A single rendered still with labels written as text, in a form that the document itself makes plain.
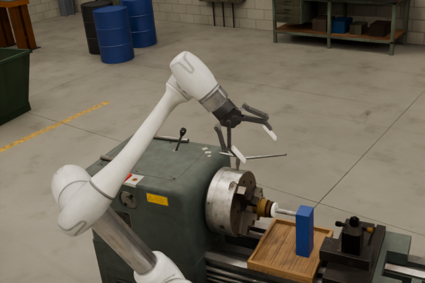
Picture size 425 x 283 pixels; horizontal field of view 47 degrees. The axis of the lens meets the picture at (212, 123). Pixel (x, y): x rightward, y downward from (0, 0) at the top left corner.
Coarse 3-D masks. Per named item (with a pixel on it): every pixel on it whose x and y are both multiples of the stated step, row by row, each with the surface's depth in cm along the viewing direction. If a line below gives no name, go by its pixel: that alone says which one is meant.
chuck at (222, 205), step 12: (228, 180) 223; (240, 180) 224; (252, 180) 237; (216, 192) 221; (228, 192) 219; (216, 204) 220; (228, 204) 217; (240, 204) 236; (216, 216) 221; (228, 216) 218; (240, 216) 229; (216, 228) 225; (228, 228) 221
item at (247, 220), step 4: (244, 212) 228; (248, 212) 228; (252, 212) 229; (244, 216) 228; (248, 216) 227; (252, 216) 226; (256, 216) 226; (240, 220) 229; (244, 220) 228; (248, 220) 227; (252, 220) 226; (240, 224) 228; (244, 224) 228; (248, 224) 227; (252, 224) 227; (240, 228) 228; (244, 228) 227; (248, 228) 228; (240, 232) 228; (244, 232) 227; (248, 232) 229
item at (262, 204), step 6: (258, 204) 224; (264, 204) 223; (270, 204) 223; (252, 210) 226; (258, 210) 224; (264, 210) 223; (270, 210) 222; (258, 216) 225; (264, 216) 224; (270, 216) 223
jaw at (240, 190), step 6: (234, 186) 220; (240, 186) 221; (240, 192) 219; (246, 192) 221; (240, 198) 223; (246, 198) 221; (252, 198) 223; (258, 198) 224; (246, 204) 226; (252, 204) 223
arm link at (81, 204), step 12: (72, 192) 158; (84, 192) 155; (96, 192) 154; (60, 204) 160; (72, 204) 155; (84, 204) 154; (96, 204) 154; (108, 204) 158; (60, 216) 156; (72, 216) 154; (84, 216) 154; (96, 216) 156; (60, 228) 156; (72, 228) 155; (84, 228) 156
